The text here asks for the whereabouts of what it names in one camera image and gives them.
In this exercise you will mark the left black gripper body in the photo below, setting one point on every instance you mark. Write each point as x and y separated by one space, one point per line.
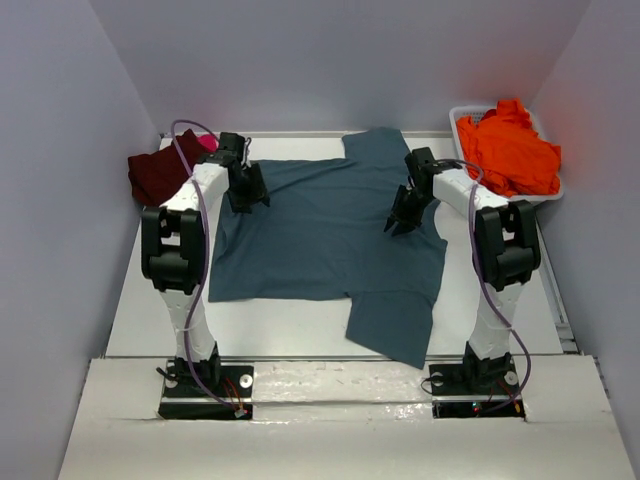
242 193

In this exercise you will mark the pink folded t shirt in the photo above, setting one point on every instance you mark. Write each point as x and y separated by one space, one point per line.
209 142

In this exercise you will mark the dark red folded t shirt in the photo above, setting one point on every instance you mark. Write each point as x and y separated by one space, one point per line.
156 177

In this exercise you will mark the white plastic basket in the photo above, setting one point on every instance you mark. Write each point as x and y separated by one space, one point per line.
545 200

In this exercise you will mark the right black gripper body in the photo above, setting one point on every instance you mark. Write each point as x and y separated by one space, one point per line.
413 206

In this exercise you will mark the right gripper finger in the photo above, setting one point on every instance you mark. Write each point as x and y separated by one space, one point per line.
398 209
405 226

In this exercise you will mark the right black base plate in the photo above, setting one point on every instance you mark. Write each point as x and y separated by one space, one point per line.
456 398

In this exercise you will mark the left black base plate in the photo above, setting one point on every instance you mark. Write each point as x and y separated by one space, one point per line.
183 399

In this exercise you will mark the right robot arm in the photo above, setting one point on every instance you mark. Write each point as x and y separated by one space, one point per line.
505 253

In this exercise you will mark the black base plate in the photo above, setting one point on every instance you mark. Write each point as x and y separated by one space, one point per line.
456 398
183 399

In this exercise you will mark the teal blue t shirt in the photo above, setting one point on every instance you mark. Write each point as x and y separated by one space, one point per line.
322 237

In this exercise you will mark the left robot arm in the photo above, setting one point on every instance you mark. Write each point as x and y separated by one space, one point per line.
175 251

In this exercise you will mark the orange t shirt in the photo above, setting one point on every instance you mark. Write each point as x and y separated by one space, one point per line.
510 150

